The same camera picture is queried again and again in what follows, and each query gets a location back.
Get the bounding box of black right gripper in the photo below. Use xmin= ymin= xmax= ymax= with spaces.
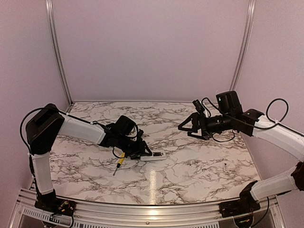
xmin=178 ymin=112 xmax=234 ymax=140

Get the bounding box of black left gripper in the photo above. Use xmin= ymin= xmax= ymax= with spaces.
xmin=116 ymin=134 xmax=152 ymax=160

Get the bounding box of white remote control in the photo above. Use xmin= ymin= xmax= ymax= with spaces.
xmin=140 ymin=152 xmax=167 ymax=162

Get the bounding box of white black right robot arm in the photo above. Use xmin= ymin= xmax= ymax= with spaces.
xmin=185 ymin=109 xmax=304 ymax=213

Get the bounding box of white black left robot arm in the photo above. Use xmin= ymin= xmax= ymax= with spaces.
xmin=23 ymin=104 xmax=166 ymax=216

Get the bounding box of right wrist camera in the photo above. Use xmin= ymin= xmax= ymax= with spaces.
xmin=192 ymin=99 xmax=211 ymax=118

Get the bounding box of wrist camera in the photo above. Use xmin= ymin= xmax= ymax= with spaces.
xmin=192 ymin=99 xmax=211 ymax=118
xmin=129 ymin=129 xmax=144 ymax=141

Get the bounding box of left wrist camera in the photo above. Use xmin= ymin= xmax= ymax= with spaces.
xmin=129 ymin=129 xmax=144 ymax=141

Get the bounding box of yellow handled screwdriver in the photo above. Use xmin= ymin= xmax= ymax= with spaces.
xmin=113 ymin=152 xmax=125 ymax=176

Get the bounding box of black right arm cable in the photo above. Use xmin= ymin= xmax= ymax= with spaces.
xmin=266 ymin=98 xmax=304 ymax=138

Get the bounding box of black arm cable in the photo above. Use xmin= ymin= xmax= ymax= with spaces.
xmin=19 ymin=106 xmax=141 ymax=179
xmin=266 ymin=98 xmax=304 ymax=138

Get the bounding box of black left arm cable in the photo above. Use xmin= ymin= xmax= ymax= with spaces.
xmin=19 ymin=106 xmax=141 ymax=179

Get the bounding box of aluminium front frame rail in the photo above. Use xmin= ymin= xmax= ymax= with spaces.
xmin=9 ymin=189 xmax=285 ymax=228

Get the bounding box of aluminium right corner post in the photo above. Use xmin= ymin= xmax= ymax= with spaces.
xmin=229 ymin=0 xmax=256 ymax=90

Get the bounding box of aluminium corner post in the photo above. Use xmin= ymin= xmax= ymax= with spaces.
xmin=229 ymin=0 xmax=256 ymax=90
xmin=45 ymin=0 xmax=73 ymax=106

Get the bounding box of aluminium left corner post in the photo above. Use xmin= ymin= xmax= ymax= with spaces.
xmin=45 ymin=0 xmax=73 ymax=106

